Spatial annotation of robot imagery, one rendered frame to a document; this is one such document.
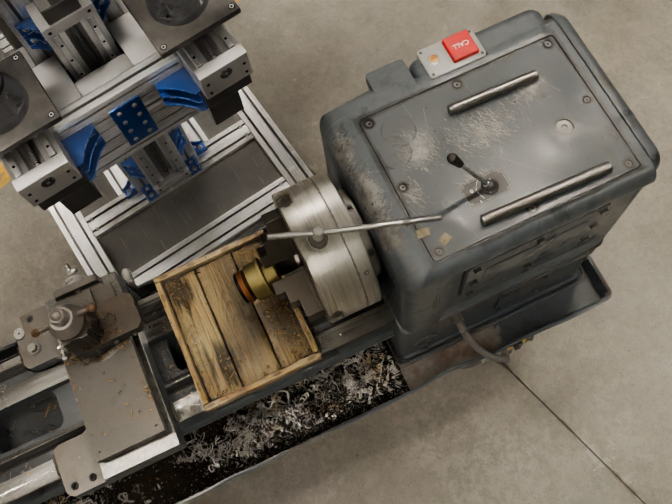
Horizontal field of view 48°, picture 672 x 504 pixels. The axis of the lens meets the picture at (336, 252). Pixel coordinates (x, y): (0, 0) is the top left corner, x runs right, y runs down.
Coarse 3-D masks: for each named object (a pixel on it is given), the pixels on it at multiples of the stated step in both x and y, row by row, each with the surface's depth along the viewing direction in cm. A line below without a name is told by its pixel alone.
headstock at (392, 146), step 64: (512, 64) 161; (576, 64) 160; (320, 128) 165; (384, 128) 158; (448, 128) 157; (512, 128) 156; (576, 128) 155; (640, 128) 154; (384, 192) 153; (448, 192) 152; (512, 192) 151; (576, 192) 150; (384, 256) 156; (448, 256) 148; (512, 256) 161
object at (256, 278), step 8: (248, 264) 167; (256, 264) 164; (240, 272) 166; (248, 272) 164; (256, 272) 164; (264, 272) 165; (272, 272) 165; (240, 280) 165; (248, 280) 164; (256, 280) 164; (264, 280) 163; (272, 280) 165; (240, 288) 164; (248, 288) 165; (256, 288) 164; (264, 288) 164; (272, 288) 168; (248, 296) 165; (256, 296) 165; (264, 296) 166
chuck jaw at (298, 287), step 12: (288, 276) 165; (300, 276) 165; (276, 288) 164; (288, 288) 164; (300, 288) 164; (312, 288) 163; (300, 300) 163; (312, 300) 162; (312, 312) 161; (324, 312) 163; (336, 312) 162
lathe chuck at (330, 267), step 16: (288, 192) 162; (304, 192) 159; (288, 208) 157; (304, 208) 156; (320, 208) 155; (288, 224) 155; (304, 224) 154; (320, 224) 154; (304, 240) 153; (336, 240) 153; (304, 256) 153; (320, 256) 153; (336, 256) 153; (320, 272) 153; (336, 272) 154; (352, 272) 155; (320, 288) 155; (336, 288) 156; (352, 288) 157; (336, 304) 158; (352, 304) 160; (336, 320) 165
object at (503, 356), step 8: (456, 320) 189; (464, 328) 188; (464, 336) 189; (472, 344) 192; (520, 344) 227; (480, 352) 196; (488, 352) 198; (504, 352) 215; (480, 360) 256; (488, 360) 246; (496, 360) 202; (504, 360) 205; (464, 368) 256
